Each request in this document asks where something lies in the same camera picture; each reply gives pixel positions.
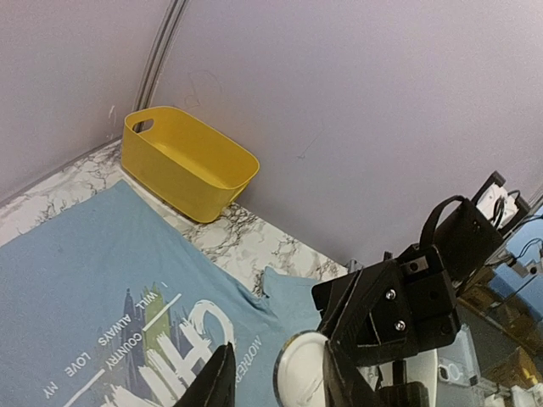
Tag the yellow plastic basket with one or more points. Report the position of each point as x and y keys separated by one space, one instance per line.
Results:
x=190 y=165

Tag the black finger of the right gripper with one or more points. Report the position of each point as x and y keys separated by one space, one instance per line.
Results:
x=366 y=314

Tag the right aluminium wall post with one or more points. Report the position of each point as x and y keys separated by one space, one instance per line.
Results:
x=161 y=45

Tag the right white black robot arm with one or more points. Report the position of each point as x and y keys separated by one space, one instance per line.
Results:
x=464 y=238

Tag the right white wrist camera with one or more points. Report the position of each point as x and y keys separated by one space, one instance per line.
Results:
x=502 y=208

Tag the white round brooch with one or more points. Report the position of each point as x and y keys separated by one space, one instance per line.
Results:
x=298 y=378

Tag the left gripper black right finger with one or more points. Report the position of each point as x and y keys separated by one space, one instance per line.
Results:
x=343 y=384

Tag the light blue printed t-shirt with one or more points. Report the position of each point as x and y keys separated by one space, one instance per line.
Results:
x=107 y=304

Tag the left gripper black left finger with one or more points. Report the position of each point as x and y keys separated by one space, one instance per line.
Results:
x=215 y=385

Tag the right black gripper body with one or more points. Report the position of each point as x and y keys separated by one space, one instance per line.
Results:
x=431 y=297

